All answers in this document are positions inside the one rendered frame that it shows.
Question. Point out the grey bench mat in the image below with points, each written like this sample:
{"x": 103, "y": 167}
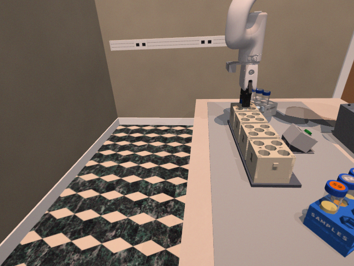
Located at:
{"x": 256, "y": 226}

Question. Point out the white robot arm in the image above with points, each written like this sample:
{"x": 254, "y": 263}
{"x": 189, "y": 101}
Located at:
{"x": 245, "y": 31}

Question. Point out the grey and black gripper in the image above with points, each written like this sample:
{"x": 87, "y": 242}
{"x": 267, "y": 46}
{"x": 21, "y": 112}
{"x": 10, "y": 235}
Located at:
{"x": 248, "y": 81}

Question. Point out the grey tube rack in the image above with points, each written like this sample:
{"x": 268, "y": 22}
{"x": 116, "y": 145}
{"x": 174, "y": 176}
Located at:
{"x": 269, "y": 110}

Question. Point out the blue tube rack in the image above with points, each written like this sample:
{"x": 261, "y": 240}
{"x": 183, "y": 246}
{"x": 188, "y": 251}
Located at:
{"x": 337, "y": 230}

